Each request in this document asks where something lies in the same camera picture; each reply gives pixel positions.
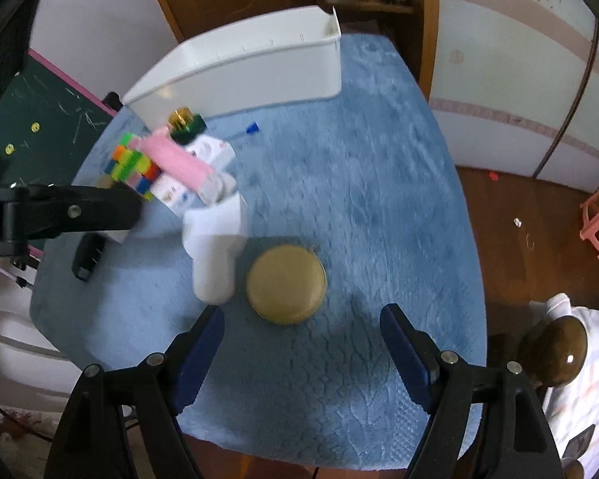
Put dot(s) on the pink correction tape dispenser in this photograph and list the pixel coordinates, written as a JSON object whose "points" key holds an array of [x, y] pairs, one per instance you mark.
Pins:
{"points": [[174, 162]]}

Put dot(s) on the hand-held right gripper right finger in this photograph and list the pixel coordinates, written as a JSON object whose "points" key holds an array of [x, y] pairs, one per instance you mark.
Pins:
{"points": [[404, 359]]}

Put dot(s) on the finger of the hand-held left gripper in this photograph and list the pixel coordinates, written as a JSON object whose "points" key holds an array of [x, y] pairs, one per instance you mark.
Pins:
{"points": [[80, 209]]}

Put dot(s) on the round tan lid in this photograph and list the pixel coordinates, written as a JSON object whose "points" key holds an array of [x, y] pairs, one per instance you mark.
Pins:
{"points": [[285, 284]]}

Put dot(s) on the small white printed box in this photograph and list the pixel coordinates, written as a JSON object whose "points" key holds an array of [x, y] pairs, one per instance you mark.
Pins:
{"points": [[214, 152]]}

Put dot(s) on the white wardrobe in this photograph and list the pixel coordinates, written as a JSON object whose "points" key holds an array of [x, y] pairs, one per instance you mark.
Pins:
{"points": [[504, 60]]}

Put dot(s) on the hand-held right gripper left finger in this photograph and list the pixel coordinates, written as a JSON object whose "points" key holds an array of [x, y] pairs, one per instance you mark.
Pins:
{"points": [[199, 359]]}

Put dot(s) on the pale striped bedding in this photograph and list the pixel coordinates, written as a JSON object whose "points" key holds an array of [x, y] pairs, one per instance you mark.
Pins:
{"points": [[594, 394]]}

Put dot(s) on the white plug charger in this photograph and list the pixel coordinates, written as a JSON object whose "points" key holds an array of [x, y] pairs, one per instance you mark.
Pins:
{"points": [[212, 259]]}

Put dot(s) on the blue fuzzy mat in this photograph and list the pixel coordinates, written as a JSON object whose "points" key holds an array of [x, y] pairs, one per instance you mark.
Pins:
{"points": [[369, 199]]}

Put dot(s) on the multicoloured puzzle cube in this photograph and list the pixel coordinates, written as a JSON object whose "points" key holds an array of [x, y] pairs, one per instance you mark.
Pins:
{"points": [[127, 159]]}

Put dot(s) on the black rectangular case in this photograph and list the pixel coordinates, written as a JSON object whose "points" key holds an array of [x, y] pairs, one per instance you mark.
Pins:
{"points": [[87, 259]]}

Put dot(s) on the black clip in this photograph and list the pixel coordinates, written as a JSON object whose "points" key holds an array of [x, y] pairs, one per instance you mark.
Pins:
{"points": [[112, 101]]}

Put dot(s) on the brown wooden bedpost knob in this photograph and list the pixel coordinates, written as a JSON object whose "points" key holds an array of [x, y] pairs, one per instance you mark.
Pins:
{"points": [[559, 352]]}

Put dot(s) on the small blue cap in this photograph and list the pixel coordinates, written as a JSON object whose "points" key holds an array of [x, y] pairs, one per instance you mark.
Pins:
{"points": [[251, 128]]}

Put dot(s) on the green chalkboard with pink frame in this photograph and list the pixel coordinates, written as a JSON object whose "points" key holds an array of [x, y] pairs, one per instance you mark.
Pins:
{"points": [[40, 110]]}

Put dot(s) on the white plastic bin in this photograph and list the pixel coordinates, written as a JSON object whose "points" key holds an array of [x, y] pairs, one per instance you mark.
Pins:
{"points": [[259, 75]]}

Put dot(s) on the green bottle with gold cap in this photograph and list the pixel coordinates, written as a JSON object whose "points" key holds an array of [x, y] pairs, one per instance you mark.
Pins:
{"points": [[187, 127]]}

